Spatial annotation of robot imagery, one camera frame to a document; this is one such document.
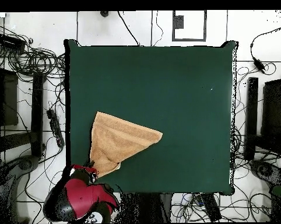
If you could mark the black power brick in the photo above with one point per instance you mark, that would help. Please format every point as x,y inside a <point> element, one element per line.
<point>259,64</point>

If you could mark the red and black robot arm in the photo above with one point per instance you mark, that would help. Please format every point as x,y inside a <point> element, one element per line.
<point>84,198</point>

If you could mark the small black round foot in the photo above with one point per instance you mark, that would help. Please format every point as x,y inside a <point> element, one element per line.
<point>104,13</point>

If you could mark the short black power strip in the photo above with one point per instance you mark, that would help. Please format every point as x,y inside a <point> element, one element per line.
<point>212,207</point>

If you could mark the dark chair base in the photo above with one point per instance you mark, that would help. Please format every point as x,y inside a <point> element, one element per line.
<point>266,170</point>
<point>26,164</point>

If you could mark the long black power strip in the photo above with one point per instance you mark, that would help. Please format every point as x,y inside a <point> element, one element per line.
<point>55,128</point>

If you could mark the dark green table cloth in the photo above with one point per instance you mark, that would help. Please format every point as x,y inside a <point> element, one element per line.
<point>154,81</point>

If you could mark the tan terry towel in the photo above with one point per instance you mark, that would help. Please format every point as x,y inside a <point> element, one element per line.
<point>117,140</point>

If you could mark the black metal stand frame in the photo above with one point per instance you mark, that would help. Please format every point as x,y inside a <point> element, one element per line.
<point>274,112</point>
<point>37,112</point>

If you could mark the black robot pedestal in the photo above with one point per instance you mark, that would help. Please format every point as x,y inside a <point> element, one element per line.
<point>145,207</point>

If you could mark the dark grey square plate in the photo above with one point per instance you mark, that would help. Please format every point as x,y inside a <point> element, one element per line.
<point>179,22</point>

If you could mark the flat black adapter box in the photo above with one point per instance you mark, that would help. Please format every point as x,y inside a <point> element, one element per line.
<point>10,42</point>

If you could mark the black upright bar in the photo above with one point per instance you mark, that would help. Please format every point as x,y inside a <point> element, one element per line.
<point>252,112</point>

